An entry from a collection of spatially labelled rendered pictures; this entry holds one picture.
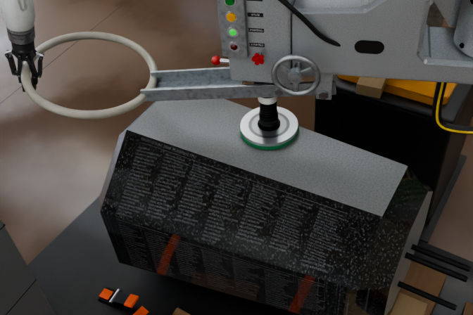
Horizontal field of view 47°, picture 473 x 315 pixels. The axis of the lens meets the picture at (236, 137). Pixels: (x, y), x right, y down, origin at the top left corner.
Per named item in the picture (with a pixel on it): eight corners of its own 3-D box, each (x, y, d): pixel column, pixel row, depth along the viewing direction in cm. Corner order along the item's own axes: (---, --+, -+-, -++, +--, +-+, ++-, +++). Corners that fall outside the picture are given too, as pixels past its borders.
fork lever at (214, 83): (340, 67, 186) (338, 54, 183) (335, 101, 172) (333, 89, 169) (158, 76, 207) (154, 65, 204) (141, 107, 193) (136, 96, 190)
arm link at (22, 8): (42, 28, 184) (24, 8, 190) (38, -13, 173) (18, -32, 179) (11, 36, 178) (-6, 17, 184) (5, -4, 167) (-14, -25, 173)
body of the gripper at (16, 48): (6, 43, 185) (10, 65, 191) (32, 46, 186) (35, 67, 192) (12, 31, 190) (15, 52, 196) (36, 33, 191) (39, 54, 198)
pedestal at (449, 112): (354, 121, 324) (364, 12, 274) (467, 158, 295) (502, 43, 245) (303, 194, 285) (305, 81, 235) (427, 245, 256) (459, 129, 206)
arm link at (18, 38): (31, 34, 181) (32, 48, 186) (36, 18, 188) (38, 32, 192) (2, 31, 180) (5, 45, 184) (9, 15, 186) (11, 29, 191)
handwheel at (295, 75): (323, 80, 171) (324, 40, 161) (319, 100, 164) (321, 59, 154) (276, 76, 174) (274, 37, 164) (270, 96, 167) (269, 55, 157)
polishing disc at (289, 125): (281, 153, 188) (281, 151, 187) (229, 135, 197) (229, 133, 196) (307, 117, 201) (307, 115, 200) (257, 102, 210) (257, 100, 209)
